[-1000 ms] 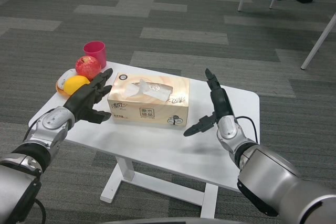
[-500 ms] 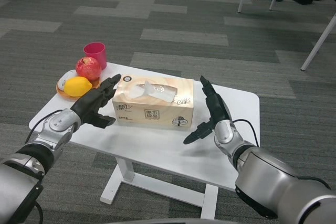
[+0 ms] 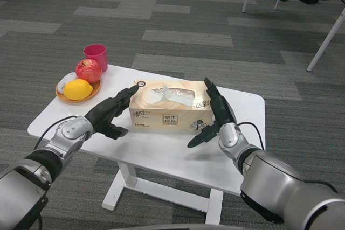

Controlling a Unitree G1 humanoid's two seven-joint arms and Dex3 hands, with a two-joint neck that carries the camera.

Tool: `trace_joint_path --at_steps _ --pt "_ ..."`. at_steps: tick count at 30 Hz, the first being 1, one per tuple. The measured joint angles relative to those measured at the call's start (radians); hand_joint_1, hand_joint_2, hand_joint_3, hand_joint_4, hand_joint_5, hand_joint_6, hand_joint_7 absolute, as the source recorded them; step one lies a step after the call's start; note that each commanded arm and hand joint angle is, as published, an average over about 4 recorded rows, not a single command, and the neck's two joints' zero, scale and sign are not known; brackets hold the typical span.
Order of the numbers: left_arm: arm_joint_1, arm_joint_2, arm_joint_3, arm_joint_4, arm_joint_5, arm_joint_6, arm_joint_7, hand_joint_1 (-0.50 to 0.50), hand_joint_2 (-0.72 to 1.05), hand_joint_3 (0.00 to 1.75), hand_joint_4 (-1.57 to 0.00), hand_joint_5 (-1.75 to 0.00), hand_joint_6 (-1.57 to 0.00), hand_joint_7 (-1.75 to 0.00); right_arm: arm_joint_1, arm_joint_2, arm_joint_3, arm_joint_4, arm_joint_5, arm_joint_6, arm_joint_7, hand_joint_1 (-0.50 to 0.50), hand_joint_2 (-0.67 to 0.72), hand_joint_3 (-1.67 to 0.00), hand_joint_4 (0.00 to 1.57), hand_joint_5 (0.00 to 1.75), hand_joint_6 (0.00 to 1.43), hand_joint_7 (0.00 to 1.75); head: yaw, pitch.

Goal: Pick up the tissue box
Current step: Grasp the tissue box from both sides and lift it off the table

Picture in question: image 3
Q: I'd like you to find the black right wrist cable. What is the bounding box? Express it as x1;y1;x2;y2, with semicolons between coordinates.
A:
238;122;266;151

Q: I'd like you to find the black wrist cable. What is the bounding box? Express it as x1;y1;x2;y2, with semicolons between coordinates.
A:
238;122;266;151
33;115;78;151

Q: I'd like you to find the yellow lemon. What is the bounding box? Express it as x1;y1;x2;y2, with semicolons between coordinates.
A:
63;79;94;101

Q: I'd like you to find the white computer mouse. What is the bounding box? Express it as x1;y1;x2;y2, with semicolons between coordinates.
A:
58;72;78;95

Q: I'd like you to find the pink plastic cup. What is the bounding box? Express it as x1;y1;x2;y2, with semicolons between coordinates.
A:
83;43;109;73

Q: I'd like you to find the white table base frame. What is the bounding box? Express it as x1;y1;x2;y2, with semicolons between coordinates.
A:
101;161;224;225

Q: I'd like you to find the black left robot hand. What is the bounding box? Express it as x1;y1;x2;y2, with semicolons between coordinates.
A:
84;84;141;141

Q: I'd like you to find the orange round plate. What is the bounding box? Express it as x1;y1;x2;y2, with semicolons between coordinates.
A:
55;72;102;103

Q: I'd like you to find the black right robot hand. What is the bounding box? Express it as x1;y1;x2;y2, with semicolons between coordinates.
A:
187;76;238;149

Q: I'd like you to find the red apple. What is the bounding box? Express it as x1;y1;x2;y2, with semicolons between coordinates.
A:
75;58;103;85

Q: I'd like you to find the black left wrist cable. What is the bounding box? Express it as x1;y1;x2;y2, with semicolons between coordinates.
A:
33;115;78;151

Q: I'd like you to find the beige tissue box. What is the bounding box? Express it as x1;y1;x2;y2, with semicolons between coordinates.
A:
128;79;215;131

